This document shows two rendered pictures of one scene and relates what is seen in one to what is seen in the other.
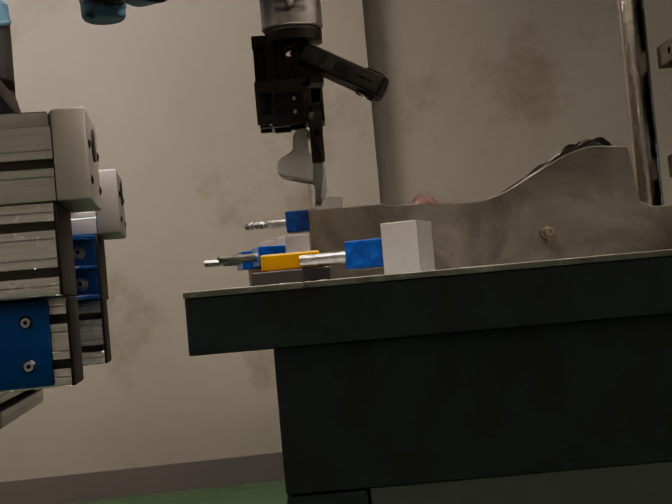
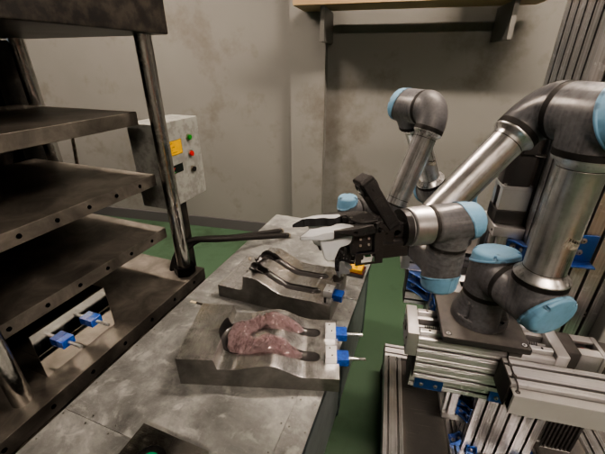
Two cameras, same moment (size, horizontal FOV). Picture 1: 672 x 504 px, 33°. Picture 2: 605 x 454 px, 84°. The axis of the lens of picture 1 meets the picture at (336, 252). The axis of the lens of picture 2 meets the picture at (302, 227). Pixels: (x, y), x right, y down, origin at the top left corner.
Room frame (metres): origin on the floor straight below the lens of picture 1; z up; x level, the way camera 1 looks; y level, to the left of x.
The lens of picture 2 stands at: (2.54, 0.29, 1.72)
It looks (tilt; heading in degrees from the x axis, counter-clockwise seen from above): 26 degrees down; 201
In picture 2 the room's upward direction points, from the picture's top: straight up
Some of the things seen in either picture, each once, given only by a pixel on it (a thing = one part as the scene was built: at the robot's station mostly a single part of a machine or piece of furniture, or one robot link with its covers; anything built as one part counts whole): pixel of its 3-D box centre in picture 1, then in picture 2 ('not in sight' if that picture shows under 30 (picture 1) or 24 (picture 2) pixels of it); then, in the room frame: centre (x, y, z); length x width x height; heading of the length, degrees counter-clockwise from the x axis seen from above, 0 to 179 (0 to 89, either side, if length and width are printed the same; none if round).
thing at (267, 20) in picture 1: (291, 17); not in sight; (1.37, 0.03, 1.13); 0.08 x 0.08 x 0.05
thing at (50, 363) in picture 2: not in sight; (29, 313); (1.98, -1.02, 0.87); 0.50 x 0.27 x 0.17; 90
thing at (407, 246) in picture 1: (362, 255); not in sight; (1.11, -0.03, 0.83); 0.13 x 0.05 x 0.05; 69
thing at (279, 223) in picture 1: (294, 222); (340, 295); (1.49, 0.05, 0.89); 0.13 x 0.05 x 0.05; 90
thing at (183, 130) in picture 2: not in sight; (186, 252); (1.22, -0.92, 0.74); 0.30 x 0.22 x 1.47; 0
